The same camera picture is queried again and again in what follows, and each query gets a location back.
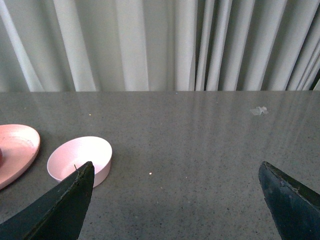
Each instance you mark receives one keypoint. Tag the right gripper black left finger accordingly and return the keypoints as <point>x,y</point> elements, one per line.
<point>57,215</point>

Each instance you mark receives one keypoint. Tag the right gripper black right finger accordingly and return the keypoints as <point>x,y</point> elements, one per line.
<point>295,208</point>

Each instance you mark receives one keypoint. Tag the pale pink bowl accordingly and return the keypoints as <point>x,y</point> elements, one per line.
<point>74,153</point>

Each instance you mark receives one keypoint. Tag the pink plate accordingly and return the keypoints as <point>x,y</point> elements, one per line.
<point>19,145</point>

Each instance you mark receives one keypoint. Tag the crumpled clear tape scrap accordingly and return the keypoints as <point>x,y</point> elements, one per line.
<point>259,110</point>

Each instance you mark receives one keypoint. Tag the white curtain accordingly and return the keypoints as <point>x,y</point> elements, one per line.
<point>159,45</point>

